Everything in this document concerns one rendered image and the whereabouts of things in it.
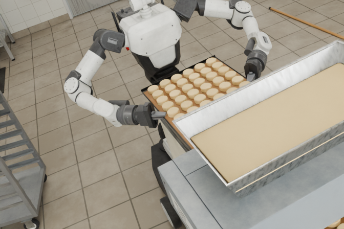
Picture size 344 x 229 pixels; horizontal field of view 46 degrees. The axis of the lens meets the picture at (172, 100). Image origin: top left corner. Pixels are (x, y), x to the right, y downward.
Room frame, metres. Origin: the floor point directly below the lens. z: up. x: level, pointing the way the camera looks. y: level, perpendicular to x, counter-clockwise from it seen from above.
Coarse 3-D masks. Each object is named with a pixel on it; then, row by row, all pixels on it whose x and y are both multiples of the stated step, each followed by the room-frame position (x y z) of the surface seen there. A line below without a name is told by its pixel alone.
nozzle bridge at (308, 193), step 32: (192, 160) 0.87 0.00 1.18; (320, 160) 0.72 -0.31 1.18; (192, 192) 0.75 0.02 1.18; (224, 192) 0.72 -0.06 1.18; (256, 192) 0.69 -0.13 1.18; (288, 192) 0.66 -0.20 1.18; (320, 192) 0.64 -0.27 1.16; (192, 224) 0.67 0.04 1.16; (224, 224) 0.62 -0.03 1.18; (256, 224) 0.60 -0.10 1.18; (288, 224) 0.62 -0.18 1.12; (320, 224) 0.64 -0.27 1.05
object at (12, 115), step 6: (0, 90) 2.44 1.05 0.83; (0, 96) 2.42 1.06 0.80; (6, 102) 2.43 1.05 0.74; (12, 114) 2.42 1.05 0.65; (18, 126) 2.42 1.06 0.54; (24, 132) 2.43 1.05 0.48; (24, 138) 2.42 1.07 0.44; (30, 144) 2.42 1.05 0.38; (36, 156) 2.42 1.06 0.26; (42, 162) 2.44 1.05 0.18
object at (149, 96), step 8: (224, 64) 1.63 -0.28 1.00; (200, 72) 1.63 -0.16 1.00; (216, 72) 1.58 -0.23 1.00; (224, 80) 1.50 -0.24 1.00; (160, 88) 1.59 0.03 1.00; (176, 88) 1.55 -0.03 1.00; (200, 88) 1.49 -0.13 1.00; (216, 88) 1.46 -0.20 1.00; (152, 96) 1.55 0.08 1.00; (168, 96) 1.51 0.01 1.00; (176, 104) 1.43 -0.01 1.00; (184, 112) 1.36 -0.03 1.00; (168, 120) 1.34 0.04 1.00; (176, 128) 1.27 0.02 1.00; (184, 136) 1.21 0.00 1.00
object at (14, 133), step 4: (20, 128) 2.42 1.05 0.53; (8, 132) 2.42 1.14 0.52; (12, 132) 2.42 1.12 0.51; (16, 132) 2.42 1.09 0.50; (20, 132) 2.41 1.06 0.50; (0, 136) 2.42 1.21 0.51; (4, 136) 2.42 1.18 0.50; (8, 136) 2.41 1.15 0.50; (12, 136) 2.39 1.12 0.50; (0, 140) 2.40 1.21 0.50
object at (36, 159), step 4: (28, 160) 2.42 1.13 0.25; (32, 160) 2.42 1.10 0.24; (36, 160) 2.42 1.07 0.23; (12, 164) 2.42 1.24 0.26; (16, 164) 2.42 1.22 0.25; (20, 164) 2.42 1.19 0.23; (24, 164) 2.42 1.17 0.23; (28, 164) 2.40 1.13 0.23; (12, 168) 2.41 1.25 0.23; (16, 168) 2.40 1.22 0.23
